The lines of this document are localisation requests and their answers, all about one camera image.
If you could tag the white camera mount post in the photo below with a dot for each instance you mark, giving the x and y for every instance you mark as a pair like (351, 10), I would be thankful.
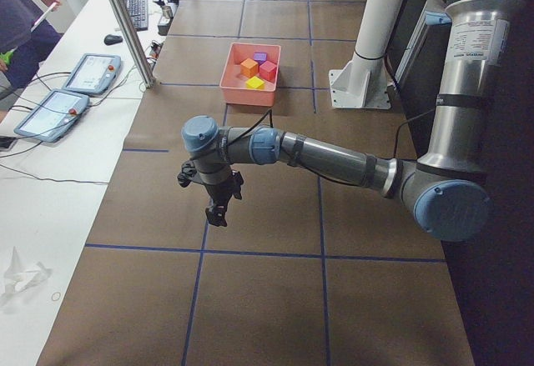
(362, 83)

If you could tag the near teach pendant tablet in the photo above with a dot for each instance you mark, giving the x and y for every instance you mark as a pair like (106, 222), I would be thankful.
(52, 118)

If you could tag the black computer mouse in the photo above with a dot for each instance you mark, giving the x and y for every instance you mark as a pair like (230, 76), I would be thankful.
(111, 39)

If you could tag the small metal cup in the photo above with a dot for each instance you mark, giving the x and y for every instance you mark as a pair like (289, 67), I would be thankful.
(167, 11)

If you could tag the purple foam block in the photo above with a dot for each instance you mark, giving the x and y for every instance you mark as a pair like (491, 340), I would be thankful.
(260, 57)

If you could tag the person in purple shirt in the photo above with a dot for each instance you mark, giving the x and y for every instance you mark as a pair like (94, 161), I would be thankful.
(30, 46)

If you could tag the wrist black camera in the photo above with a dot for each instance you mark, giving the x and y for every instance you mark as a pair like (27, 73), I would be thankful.
(188, 175)

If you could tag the aluminium frame post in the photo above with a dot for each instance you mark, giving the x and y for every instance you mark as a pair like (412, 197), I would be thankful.
(132, 40)

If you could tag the orange foam block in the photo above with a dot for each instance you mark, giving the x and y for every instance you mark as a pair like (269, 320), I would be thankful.
(249, 68)

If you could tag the far teach pendant tablet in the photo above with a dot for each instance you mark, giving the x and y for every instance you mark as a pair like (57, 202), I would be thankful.
(93, 74)

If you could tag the teach pendant tablet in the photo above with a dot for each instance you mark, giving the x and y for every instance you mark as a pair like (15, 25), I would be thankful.
(93, 74)
(52, 118)

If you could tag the black keyboard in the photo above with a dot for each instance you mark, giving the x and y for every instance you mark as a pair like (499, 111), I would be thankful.
(138, 11)

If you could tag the red foam block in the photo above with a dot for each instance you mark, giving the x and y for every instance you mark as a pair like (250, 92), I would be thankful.
(268, 70)

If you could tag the crumpled white paper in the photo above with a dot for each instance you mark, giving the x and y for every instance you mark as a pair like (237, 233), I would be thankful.
(18, 279)

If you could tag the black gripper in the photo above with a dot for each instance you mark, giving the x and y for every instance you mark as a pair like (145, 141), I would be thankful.
(218, 194)

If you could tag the pink plastic bin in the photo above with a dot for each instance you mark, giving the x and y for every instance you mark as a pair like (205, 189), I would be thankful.
(232, 81)

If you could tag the yellow foam block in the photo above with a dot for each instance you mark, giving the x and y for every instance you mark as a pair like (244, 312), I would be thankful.
(255, 83)

